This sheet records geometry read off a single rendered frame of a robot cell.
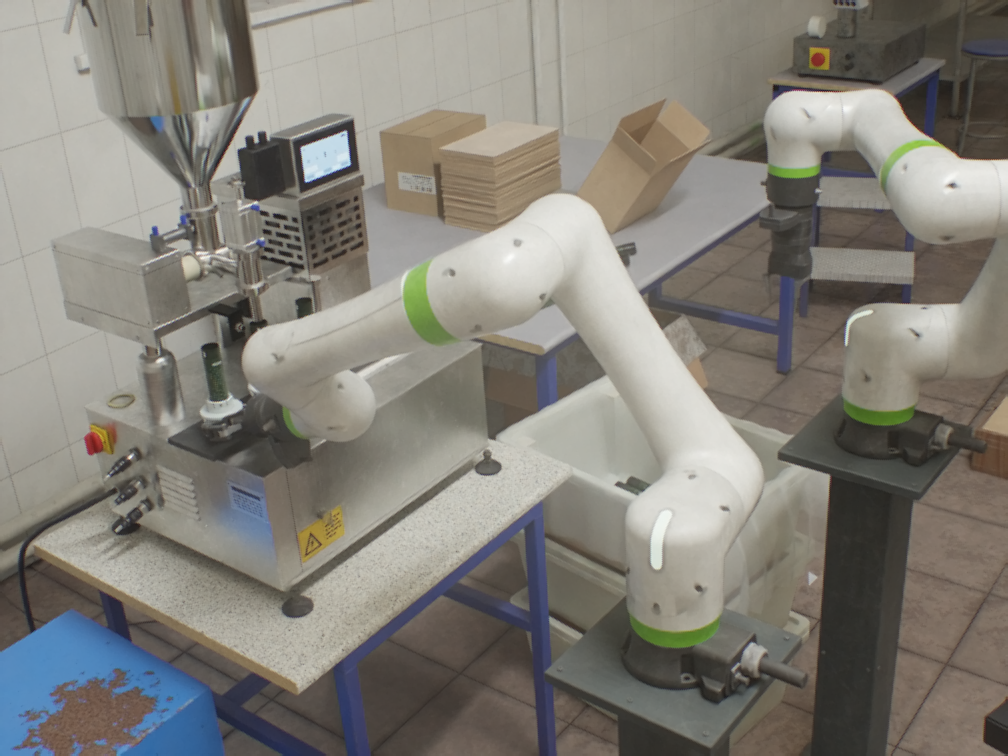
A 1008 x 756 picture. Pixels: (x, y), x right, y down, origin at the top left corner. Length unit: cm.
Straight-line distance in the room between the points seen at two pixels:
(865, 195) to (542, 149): 173
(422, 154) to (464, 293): 241
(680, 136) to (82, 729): 245
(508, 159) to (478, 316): 223
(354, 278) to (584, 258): 84
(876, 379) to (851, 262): 288
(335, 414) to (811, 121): 95
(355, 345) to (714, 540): 54
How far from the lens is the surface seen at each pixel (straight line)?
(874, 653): 243
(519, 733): 296
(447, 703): 306
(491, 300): 149
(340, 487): 215
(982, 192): 179
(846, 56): 607
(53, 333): 372
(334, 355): 169
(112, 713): 229
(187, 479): 218
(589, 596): 278
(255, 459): 206
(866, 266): 496
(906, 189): 180
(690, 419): 167
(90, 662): 242
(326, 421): 184
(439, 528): 231
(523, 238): 152
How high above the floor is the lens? 202
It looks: 26 degrees down
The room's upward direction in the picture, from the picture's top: 4 degrees counter-clockwise
